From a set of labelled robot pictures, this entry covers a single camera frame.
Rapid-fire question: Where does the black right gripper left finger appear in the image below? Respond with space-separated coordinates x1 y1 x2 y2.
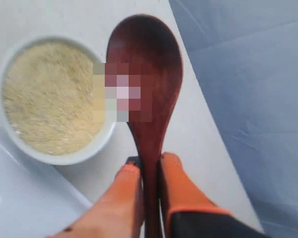
52 157 143 238

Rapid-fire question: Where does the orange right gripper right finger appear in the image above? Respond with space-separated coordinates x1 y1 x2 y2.
160 152 265 238

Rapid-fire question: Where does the white rectangular tray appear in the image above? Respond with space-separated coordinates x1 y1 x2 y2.
0 109 92 238

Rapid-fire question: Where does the dark brown wooden spoon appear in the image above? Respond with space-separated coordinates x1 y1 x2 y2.
106 14 183 238

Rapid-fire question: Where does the tan granular powder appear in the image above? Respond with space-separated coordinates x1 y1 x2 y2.
2 42 104 155

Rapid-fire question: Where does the white ceramic bowl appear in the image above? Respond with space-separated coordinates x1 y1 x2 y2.
0 35 115 165

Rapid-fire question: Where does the white backdrop cloth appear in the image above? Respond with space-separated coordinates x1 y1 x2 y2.
170 0 298 238

